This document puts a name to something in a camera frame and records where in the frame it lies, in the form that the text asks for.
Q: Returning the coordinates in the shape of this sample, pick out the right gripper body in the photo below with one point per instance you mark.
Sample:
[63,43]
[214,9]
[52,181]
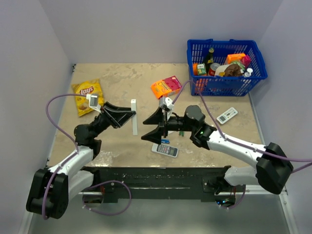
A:
[164,126]

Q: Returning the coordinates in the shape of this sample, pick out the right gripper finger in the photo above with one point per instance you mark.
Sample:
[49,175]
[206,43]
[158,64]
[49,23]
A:
[154,136]
[155,118]

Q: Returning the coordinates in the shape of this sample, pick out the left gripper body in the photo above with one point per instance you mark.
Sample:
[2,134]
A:
[108,118]

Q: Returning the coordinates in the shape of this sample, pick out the white long remote control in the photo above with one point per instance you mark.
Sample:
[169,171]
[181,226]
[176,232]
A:
[134,118]

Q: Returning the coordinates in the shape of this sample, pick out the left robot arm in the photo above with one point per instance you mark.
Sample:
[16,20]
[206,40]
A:
[52,188]

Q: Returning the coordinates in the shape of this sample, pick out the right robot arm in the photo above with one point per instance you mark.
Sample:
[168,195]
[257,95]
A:
[267,167]

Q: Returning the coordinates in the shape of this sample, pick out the grey-faced remote control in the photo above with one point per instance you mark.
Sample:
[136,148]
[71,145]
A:
[165,150]

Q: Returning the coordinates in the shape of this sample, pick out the small white remote control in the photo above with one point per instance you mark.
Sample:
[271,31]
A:
[227,115]

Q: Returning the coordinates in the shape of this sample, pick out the orange pink sponge box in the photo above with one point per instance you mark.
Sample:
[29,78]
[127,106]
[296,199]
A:
[166,87]

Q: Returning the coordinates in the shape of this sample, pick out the yellow Lays chips bag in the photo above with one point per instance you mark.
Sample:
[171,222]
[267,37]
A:
[84,88]

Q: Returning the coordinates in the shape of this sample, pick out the green yellow carton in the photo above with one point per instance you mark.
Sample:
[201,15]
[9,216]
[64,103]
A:
[201,69]

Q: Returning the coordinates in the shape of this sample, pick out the dark glass bottle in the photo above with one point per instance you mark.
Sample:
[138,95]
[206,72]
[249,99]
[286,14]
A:
[209,59]

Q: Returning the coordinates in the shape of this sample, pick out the blue plastic basket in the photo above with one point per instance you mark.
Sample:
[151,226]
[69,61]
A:
[197,50]

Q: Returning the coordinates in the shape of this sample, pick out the brown snack packet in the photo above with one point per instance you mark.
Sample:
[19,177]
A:
[229,70]

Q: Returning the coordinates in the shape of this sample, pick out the white bottle cap item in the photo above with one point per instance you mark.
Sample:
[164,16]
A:
[248,72]

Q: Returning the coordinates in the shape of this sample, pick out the orange pink box in basket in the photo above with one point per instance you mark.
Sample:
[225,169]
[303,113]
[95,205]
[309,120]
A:
[241,60]

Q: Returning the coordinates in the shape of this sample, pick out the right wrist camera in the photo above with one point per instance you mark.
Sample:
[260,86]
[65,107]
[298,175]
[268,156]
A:
[166,103]

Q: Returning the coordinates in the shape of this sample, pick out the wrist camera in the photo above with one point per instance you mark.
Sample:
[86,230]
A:
[166,103]
[93,102]

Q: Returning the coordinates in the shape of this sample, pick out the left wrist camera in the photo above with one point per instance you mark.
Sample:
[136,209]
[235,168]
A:
[93,102]

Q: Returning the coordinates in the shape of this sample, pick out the black table front rail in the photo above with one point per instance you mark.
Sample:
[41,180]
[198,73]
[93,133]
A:
[204,184]

